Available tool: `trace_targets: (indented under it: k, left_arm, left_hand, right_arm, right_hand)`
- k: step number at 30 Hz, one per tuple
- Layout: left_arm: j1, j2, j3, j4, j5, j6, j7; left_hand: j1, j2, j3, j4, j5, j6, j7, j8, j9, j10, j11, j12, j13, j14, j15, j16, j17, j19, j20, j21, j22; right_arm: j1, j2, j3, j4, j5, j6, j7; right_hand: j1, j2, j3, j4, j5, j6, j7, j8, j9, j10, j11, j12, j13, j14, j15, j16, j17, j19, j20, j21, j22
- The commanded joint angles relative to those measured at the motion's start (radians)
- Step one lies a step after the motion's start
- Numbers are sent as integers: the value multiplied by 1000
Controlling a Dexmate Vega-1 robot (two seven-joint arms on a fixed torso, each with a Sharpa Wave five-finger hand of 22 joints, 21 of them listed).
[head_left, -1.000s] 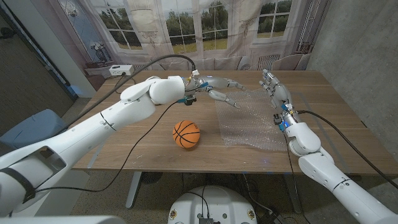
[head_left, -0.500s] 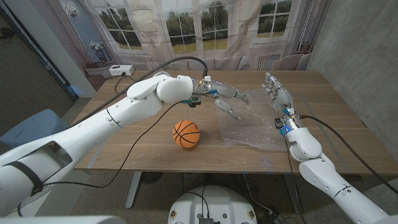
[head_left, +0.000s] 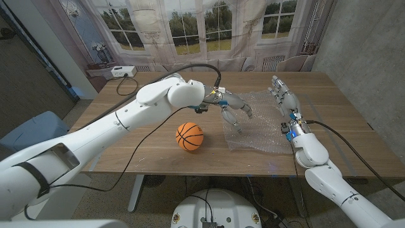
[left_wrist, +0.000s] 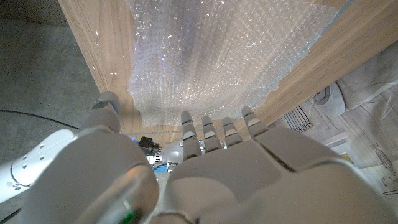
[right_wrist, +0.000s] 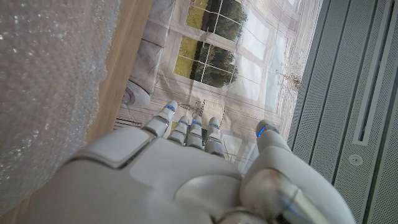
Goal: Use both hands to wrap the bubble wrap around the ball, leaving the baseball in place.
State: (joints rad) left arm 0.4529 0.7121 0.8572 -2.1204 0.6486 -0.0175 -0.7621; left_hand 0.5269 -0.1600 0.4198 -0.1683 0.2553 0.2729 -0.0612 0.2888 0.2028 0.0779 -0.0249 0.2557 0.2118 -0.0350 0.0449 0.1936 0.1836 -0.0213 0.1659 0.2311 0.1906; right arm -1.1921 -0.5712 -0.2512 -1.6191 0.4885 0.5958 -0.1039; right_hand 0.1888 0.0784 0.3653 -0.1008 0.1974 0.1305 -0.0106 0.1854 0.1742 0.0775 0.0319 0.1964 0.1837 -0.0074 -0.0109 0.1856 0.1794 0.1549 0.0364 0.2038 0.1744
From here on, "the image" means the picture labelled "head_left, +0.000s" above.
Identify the printed window backdrop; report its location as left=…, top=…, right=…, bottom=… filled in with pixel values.
left=58, top=0, right=336, bottom=73

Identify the grey table leg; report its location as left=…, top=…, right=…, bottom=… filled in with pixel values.
left=287, top=177, right=309, bottom=218

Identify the black torso cable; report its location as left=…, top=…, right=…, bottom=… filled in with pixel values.
left=189, top=189, right=214, bottom=223

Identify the white table leg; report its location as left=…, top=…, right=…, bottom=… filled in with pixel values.
left=127, top=174, right=145, bottom=213

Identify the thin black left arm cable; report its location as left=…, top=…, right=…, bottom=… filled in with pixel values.
left=23, top=106, right=188, bottom=221

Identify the black power strip cable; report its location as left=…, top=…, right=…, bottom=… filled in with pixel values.
left=115, top=75, right=139, bottom=97

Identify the orange mini basketball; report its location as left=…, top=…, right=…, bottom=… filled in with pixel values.
left=175, top=122, right=204, bottom=151

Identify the clear bubble wrap sheet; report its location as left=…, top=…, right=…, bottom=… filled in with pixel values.
left=221, top=90, right=294, bottom=155

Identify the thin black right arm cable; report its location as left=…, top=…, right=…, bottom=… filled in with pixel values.
left=289, top=141, right=306, bottom=219

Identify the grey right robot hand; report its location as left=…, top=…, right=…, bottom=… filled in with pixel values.
left=268, top=75, right=313, bottom=142

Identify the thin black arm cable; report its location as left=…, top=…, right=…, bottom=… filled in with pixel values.
left=289, top=141, right=306, bottom=219
left=23, top=106, right=188, bottom=221

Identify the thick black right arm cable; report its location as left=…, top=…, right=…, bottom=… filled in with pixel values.
left=304, top=119, right=405, bottom=202

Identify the white floor board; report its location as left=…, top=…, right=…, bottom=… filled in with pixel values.
left=12, top=173, right=92, bottom=221

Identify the white power strip box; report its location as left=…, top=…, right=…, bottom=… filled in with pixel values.
left=111, top=65, right=137, bottom=78

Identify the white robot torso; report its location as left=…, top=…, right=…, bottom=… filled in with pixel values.
left=170, top=189, right=263, bottom=228

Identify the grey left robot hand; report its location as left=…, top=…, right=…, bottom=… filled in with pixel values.
left=202, top=85, right=254, bottom=134

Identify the black floor cable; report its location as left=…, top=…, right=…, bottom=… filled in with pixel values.
left=246, top=177, right=287, bottom=228

